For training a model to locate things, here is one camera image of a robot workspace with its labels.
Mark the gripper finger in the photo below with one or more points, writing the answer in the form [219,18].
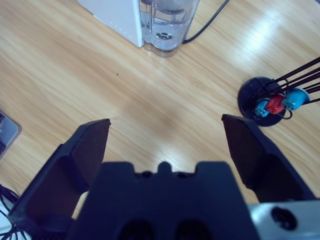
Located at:
[260,160]
[57,175]

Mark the blue coffee capsule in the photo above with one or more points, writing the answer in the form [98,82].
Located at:
[261,108]
[295,98]

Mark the red coffee capsule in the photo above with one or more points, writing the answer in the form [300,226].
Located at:
[275,103]

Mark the white coffee machine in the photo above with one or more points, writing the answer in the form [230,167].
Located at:
[117,15]

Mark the black capsule holder stand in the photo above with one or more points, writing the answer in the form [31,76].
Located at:
[250,92]

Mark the clear water tank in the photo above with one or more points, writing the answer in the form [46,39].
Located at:
[170,37]

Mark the white mount with dark post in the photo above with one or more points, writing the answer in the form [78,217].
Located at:
[7,130]

